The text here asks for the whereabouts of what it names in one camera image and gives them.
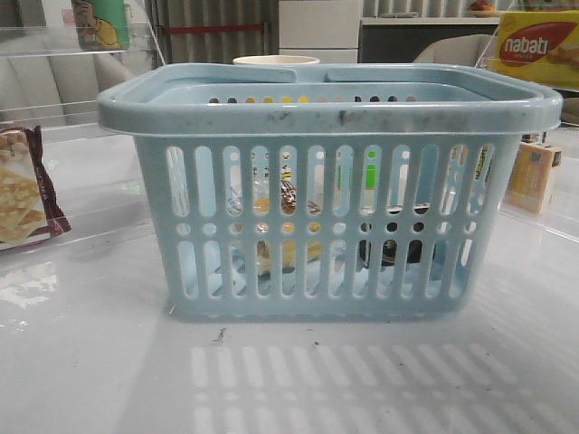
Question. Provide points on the clear acrylic right shelf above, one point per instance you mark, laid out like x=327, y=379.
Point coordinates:
x=561, y=215

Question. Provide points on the fruit plate on counter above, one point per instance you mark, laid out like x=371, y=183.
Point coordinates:
x=482, y=9

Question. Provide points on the light blue plastic basket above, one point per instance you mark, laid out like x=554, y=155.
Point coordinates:
x=354, y=139

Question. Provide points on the grey sofa chair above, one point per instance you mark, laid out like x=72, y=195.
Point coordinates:
x=468, y=50

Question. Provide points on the dark counter cabinet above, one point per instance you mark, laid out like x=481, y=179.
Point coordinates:
x=403, y=39

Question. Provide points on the yellow nabati wafer box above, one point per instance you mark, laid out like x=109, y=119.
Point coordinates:
x=538, y=46

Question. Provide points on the maroon almond biscuit packet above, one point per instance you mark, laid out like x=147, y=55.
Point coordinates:
x=30, y=213

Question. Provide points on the bread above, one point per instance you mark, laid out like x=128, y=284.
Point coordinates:
x=288, y=202

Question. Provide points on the orange small snack box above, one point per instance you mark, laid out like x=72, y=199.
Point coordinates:
x=531, y=184

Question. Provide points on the clear acrylic display shelf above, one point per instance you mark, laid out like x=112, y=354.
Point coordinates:
x=49, y=81

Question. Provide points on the green cartoon snack canister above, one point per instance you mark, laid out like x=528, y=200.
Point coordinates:
x=101, y=25

